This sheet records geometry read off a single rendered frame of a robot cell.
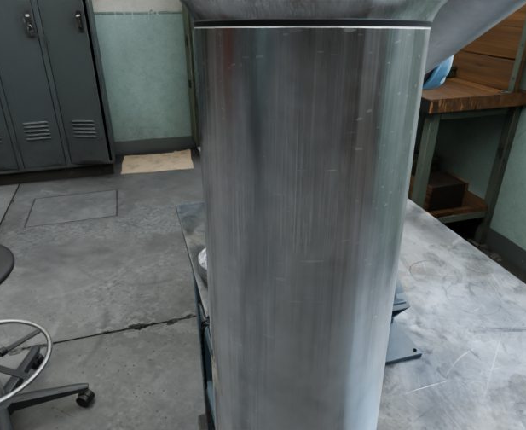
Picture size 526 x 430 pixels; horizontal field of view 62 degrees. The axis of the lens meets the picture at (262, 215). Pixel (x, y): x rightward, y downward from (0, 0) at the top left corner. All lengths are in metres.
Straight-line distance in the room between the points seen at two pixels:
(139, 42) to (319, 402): 3.73
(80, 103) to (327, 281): 3.27
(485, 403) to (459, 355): 0.09
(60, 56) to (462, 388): 3.09
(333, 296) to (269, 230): 0.03
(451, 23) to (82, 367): 1.76
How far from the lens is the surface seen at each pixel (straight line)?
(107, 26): 3.85
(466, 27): 0.37
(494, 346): 0.81
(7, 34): 3.43
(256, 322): 0.17
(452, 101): 2.19
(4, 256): 1.46
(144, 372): 1.83
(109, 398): 1.78
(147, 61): 3.88
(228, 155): 0.15
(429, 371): 0.73
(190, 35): 3.57
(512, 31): 2.44
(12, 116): 3.53
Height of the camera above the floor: 1.30
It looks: 28 degrees down
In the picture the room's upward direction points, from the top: straight up
